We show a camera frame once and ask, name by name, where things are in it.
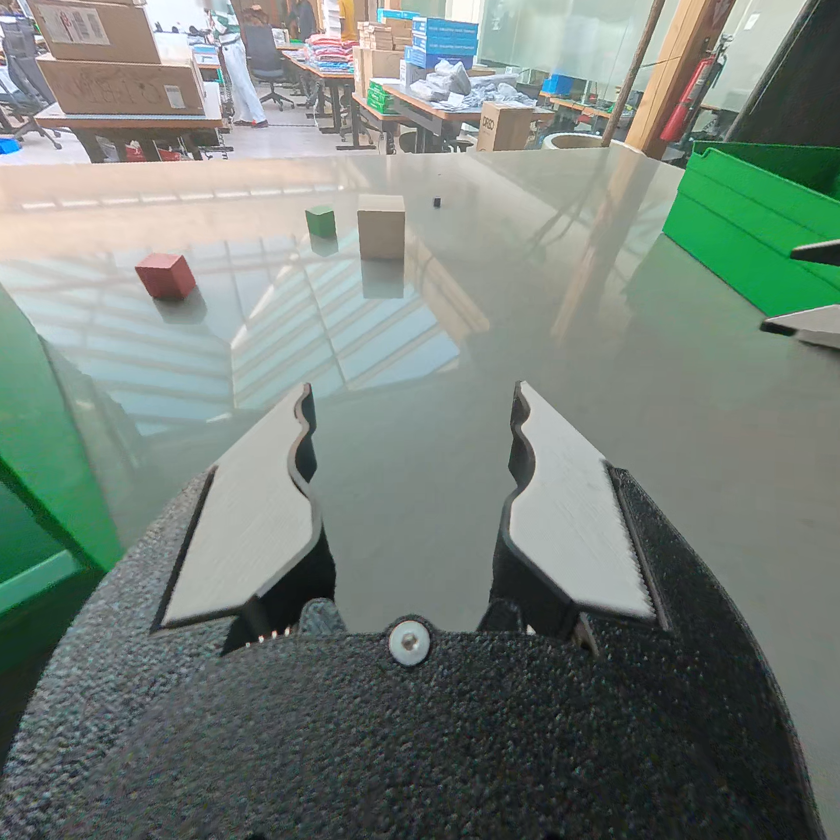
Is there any wooden work table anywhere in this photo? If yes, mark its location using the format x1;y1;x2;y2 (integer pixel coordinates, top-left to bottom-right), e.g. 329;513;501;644
33;101;227;163

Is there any thin metal pole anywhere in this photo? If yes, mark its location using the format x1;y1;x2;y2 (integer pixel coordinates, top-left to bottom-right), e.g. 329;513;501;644
600;0;667;147

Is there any stack of folded clothes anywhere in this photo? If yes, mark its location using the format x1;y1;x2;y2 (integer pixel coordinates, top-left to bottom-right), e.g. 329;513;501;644
305;33;358;70

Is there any black fabric room divider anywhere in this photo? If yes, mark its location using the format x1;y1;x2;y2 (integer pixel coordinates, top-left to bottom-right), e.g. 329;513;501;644
725;0;840;152

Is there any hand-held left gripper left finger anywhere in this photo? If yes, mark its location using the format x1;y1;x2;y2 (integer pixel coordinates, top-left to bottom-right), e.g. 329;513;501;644
151;382;337;656

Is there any wooden pillar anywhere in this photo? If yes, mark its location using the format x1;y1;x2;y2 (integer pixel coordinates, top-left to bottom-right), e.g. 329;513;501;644
623;0;736;160

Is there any green plastic bin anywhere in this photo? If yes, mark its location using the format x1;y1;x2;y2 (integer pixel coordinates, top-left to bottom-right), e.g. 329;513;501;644
661;140;840;316
0;282;126;670

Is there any black office chair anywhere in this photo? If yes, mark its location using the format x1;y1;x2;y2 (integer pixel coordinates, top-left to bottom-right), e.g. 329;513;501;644
0;20;63;151

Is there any black swivel chair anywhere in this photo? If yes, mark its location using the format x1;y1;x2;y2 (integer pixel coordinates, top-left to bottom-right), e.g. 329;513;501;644
243;23;296;111

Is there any pile of grey bagged clothes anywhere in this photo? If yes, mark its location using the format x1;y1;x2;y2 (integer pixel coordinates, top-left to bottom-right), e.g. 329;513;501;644
410;59;532;111

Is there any stack of flat cardboard boxes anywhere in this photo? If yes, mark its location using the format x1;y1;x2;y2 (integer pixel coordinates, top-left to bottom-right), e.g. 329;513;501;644
352;20;414;99

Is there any long table with folded clothes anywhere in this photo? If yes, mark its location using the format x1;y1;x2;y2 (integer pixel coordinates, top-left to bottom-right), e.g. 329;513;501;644
282;49;358;132

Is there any red fire extinguisher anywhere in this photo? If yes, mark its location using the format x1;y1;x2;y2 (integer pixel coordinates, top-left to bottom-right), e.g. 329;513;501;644
659;36;732;143

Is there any stack of blue boxes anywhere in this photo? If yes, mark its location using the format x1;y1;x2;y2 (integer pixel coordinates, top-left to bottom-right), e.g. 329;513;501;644
377;8;480;70

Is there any large plain wooden cube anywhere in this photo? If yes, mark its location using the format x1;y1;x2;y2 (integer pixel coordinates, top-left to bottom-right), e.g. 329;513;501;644
357;195;406;260

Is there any large scribbled cardboard box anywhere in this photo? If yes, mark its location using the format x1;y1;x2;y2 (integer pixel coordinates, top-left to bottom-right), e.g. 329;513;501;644
36;56;207;116

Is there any printed cardboard box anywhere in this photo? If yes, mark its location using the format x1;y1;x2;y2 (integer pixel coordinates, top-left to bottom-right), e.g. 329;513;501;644
476;100;534;153

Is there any red wooden cube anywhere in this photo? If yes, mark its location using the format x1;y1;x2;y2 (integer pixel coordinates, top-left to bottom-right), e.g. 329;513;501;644
134;252;198;301

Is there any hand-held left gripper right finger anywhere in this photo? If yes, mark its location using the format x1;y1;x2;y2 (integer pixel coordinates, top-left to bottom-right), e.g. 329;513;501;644
487;381;658;658

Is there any wooden table with clutter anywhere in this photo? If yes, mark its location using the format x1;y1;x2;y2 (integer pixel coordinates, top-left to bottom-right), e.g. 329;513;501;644
351;85;555;155

